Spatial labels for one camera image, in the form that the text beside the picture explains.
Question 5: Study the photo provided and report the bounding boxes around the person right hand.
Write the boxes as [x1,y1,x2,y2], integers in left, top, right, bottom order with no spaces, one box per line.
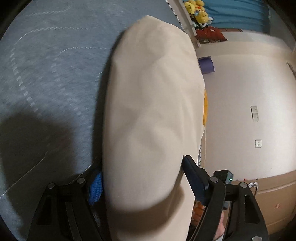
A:
[214,211,225,240]

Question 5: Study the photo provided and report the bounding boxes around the purple bag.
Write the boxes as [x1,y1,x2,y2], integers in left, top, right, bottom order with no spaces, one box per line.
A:
[198,56,215,74]

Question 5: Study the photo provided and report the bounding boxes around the wall socket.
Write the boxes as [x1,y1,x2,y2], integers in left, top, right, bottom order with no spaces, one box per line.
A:
[254,140,262,148]

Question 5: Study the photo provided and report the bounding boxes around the red cushion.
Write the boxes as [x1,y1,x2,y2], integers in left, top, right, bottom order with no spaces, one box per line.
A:
[195,26,227,44]

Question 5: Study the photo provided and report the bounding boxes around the wall switch plate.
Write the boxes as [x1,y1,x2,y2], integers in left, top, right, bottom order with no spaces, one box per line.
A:
[250,106,259,121]

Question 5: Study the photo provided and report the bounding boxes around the blue curtain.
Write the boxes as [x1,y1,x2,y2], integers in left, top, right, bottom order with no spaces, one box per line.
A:
[204,0,270,34]

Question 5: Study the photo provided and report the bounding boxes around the yellow plush toys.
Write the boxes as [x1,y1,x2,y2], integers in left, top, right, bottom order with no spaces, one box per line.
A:
[183,0,213,28]

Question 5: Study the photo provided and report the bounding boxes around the beige and yellow hooded jacket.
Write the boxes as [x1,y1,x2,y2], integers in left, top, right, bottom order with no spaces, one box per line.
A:
[102,16,205,240]

